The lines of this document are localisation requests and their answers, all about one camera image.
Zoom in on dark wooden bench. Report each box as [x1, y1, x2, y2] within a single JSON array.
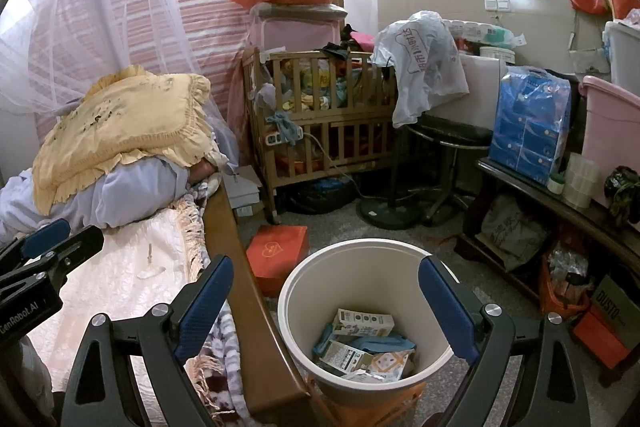
[[457, 157, 640, 303]]

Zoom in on light blue quilt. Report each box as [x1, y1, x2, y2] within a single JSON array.
[[0, 152, 231, 238]]

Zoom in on white green carton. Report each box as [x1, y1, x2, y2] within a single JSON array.
[[332, 308, 396, 338]]

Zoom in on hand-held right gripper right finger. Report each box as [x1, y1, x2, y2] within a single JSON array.
[[417, 256, 593, 427]]

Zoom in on stack of clear containers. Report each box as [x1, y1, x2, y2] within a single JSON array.
[[560, 152, 601, 210]]

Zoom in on pink striped mattress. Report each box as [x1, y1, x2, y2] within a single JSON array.
[[30, 0, 331, 148]]

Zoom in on orange patterned white packet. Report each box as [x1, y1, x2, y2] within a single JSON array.
[[350, 349, 416, 380]]

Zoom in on wooden bed frame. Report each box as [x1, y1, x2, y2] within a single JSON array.
[[200, 179, 313, 413]]

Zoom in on camouflage cloth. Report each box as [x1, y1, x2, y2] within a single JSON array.
[[603, 166, 640, 228]]

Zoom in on grey flat boxes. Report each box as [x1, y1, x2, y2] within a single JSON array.
[[222, 164, 263, 218]]

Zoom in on white plastic bag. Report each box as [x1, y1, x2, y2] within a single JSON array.
[[371, 10, 471, 128]]

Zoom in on grey printed bag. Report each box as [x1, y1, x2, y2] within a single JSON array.
[[475, 194, 551, 273]]

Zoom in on flat orange box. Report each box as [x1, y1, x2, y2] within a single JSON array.
[[572, 307, 631, 370]]

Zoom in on wooden baby crib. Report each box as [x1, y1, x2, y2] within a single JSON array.
[[241, 46, 401, 225]]

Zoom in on pink plastic tub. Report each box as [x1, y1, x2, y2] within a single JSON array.
[[580, 74, 640, 208]]

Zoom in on toilet roll pack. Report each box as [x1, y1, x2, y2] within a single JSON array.
[[445, 19, 528, 50]]

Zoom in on blue packet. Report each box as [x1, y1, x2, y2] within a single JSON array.
[[320, 324, 416, 358]]

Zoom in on dark bag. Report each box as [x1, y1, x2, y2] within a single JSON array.
[[282, 177, 361, 215]]

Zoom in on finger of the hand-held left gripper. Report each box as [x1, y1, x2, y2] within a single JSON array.
[[0, 218, 71, 265], [47, 224, 105, 279]]

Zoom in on red gift box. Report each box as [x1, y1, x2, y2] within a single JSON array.
[[245, 225, 310, 298]]

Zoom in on blue cloth strip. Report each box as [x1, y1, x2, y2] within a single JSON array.
[[265, 109, 301, 145]]

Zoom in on orange plastic bag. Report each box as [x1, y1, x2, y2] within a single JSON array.
[[539, 239, 593, 318]]

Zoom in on black floor fan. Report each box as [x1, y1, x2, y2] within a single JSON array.
[[356, 122, 426, 230]]

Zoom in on black stool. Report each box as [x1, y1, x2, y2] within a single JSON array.
[[407, 114, 496, 228]]

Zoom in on printed cardboard box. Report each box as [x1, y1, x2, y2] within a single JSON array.
[[590, 274, 640, 353]]

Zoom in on white bucket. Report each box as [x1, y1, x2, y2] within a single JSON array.
[[479, 46, 517, 65]]

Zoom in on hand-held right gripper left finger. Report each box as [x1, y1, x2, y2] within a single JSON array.
[[60, 255, 236, 427]]

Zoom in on blue tissue pack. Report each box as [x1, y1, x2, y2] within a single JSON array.
[[487, 66, 573, 185]]

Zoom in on purple plaid blanket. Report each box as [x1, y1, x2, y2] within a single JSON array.
[[190, 302, 256, 427]]

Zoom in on white board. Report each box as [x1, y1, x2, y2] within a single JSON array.
[[427, 52, 508, 130]]

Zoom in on white trash bin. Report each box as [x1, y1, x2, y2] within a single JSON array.
[[277, 238, 463, 408]]

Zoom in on white power strip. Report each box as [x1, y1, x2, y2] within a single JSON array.
[[267, 129, 306, 148]]

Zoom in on white storage box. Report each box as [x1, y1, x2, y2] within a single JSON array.
[[602, 19, 640, 90]]

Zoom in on yellow ruffled pillow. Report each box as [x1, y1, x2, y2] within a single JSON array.
[[31, 66, 217, 217]]

